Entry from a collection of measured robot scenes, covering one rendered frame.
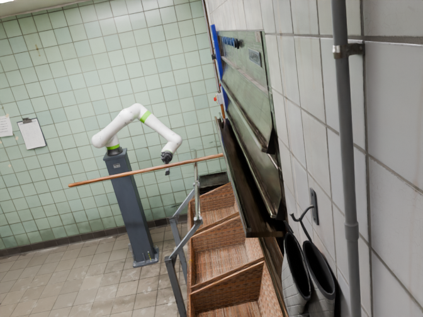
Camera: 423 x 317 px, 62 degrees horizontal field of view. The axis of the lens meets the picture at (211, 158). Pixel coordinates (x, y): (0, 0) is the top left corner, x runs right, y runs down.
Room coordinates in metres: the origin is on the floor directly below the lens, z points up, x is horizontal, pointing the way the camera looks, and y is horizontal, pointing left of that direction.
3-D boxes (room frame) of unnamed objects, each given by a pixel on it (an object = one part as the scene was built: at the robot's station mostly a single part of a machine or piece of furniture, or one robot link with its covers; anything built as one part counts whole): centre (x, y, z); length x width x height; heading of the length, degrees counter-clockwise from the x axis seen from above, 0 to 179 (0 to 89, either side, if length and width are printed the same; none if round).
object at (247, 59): (2.01, -0.26, 1.99); 1.80 x 0.08 x 0.21; 179
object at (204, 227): (2.59, 0.03, 0.72); 0.56 x 0.49 x 0.28; 1
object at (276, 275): (2.01, -0.23, 1.02); 1.79 x 0.11 x 0.19; 179
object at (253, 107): (2.01, -0.23, 1.80); 1.79 x 0.11 x 0.19; 179
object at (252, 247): (1.99, 0.04, 0.72); 0.56 x 0.49 x 0.28; 0
